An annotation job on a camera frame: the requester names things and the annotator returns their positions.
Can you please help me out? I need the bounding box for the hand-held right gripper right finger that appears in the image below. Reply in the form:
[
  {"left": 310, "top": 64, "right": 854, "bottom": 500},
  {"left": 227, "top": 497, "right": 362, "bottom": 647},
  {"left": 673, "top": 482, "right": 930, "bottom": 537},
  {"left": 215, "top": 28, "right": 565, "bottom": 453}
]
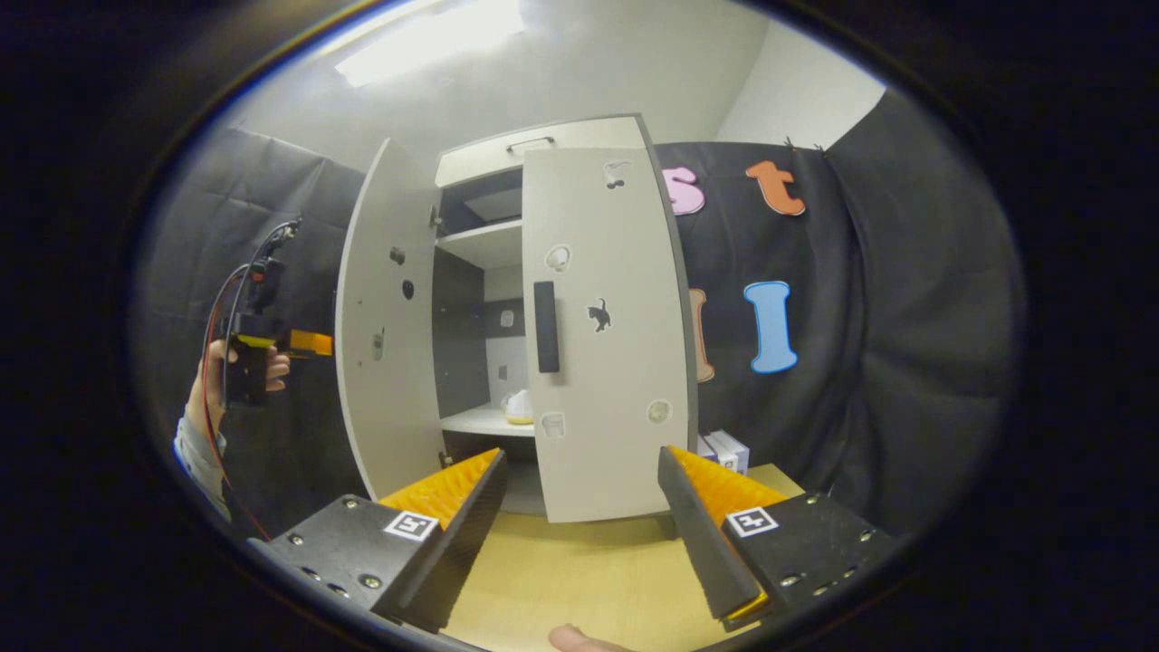
[{"left": 656, "top": 446, "right": 906, "bottom": 635}]

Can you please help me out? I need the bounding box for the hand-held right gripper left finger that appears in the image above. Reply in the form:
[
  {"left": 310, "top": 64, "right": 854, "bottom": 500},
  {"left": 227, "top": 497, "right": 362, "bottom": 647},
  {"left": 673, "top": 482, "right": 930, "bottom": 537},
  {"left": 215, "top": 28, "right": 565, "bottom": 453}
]
[{"left": 249, "top": 448, "right": 508, "bottom": 635}]

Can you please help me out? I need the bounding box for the white cabinet door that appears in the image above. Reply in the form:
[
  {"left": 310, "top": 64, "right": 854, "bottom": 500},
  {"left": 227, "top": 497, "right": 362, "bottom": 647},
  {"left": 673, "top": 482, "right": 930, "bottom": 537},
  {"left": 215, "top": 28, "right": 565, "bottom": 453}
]
[
  {"left": 521, "top": 145, "right": 700, "bottom": 524},
  {"left": 335, "top": 138, "right": 449, "bottom": 501}
]

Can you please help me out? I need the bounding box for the white shoe cabinet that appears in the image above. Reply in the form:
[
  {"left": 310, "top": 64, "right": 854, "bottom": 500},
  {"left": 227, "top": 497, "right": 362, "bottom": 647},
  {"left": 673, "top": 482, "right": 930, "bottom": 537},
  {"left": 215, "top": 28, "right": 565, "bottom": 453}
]
[{"left": 433, "top": 113, "right": 698, "bottom": 517}]

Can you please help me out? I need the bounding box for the white cabinet shelf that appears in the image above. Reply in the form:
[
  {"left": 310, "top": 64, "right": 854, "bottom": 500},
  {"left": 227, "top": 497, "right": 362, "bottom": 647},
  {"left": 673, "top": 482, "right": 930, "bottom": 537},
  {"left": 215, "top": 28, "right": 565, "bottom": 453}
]
[
  {"left": 436, "top": 219, "right": 524, "bottom": 270},
  {"left": 439, "top": 403, "right": 537, "bottom": 438}
]

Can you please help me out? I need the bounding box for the white cabinet drawer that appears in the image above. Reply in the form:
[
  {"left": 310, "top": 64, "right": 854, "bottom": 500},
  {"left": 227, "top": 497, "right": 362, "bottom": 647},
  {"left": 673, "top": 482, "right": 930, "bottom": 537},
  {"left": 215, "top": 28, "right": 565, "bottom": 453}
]
[{"left": 435, "top": 115, "right": 648, "bottom": 188}]

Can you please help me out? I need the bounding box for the black cable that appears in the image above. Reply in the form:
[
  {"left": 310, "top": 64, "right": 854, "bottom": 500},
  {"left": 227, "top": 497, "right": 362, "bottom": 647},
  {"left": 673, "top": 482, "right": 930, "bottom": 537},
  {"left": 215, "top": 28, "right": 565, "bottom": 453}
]
[{"left": 220, "top": 217, "right": 302, "bottom": 363}]

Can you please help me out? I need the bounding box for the red cable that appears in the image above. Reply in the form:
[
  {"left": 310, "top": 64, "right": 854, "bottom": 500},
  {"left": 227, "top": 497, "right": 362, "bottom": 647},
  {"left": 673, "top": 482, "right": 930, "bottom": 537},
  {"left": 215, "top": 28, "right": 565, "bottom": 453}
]
[{"left": 201, "top": 267, "right": 273, "bottom": 542}]

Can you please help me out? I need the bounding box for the black door handle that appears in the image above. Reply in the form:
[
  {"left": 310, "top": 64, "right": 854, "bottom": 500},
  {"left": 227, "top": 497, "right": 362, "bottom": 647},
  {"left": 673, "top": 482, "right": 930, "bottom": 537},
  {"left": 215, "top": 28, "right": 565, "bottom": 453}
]
[{"left": 532, "top": 281, "right": 561, "bottom": 374}]

